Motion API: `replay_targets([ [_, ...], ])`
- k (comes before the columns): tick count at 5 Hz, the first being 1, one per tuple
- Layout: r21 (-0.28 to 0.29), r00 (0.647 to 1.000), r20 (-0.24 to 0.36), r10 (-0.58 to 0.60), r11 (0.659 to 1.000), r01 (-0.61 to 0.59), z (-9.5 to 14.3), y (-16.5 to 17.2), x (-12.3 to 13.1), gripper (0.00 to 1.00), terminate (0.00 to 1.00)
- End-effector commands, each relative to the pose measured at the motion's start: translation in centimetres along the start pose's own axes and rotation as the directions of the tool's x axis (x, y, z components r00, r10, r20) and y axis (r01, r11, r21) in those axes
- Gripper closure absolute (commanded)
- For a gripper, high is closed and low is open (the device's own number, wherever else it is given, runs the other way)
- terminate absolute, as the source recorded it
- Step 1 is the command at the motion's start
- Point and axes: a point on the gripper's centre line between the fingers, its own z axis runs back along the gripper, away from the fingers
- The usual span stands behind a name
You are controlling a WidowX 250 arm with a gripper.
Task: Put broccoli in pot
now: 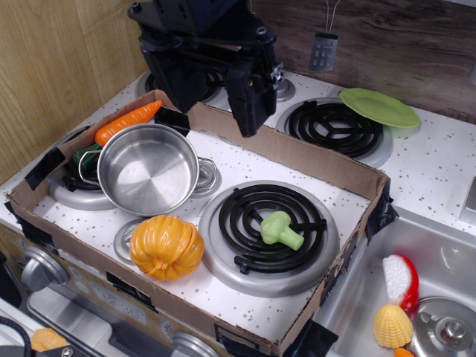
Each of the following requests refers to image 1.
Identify silver stove knob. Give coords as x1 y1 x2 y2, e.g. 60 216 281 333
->
277 79 296 103
21 246 69 292
171 332 214 357

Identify front left black burner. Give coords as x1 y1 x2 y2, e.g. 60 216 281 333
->
48 160 115 211

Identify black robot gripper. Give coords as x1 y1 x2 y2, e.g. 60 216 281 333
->
127 1 277 138

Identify orange toy piece bottom left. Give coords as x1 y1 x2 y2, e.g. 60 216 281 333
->
30 328 68 352

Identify black cable bottom left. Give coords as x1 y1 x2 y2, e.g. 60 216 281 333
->
0 315 32 357

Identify green plastic plate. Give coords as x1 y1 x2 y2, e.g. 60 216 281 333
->
339 88 421 129

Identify brown cardboard fence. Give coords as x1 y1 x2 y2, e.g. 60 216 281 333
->
1 90 393 356

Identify stainless steel pot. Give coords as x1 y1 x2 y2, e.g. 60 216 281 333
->
78 123 221 217

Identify front right black burner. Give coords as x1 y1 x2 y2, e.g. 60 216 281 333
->
199 181 340 298

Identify red white toy pepper slice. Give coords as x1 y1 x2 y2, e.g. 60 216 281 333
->
382 254 419 312

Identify green toy broccoli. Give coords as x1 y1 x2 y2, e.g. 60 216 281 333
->
260 210 304 251

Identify hanging metal spatula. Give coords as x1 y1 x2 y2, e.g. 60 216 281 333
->
308 0 341 72

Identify back right black burner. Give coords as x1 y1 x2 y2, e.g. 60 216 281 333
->
276 98 393 168

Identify silver stove knob bottom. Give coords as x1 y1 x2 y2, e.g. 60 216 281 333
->
171 332 214 357

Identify small orange toy in sink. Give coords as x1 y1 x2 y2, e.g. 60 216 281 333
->
393 347 414 357

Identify orange toy carrot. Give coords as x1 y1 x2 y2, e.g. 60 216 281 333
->
72 100 163 166

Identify yellow toy corn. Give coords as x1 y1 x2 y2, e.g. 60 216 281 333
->
373 304 414 349

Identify orange toy pumpkin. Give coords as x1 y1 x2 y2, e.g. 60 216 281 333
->
129 215 205 282

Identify silver stove knob left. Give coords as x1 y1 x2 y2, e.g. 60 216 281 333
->
21 246 69 292

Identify silver back stove knob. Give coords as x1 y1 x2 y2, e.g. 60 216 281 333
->
277 79 296 103

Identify steel pot lid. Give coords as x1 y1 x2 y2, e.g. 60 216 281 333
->
406 297 475 356

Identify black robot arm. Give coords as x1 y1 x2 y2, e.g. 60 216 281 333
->
127 1 283 137

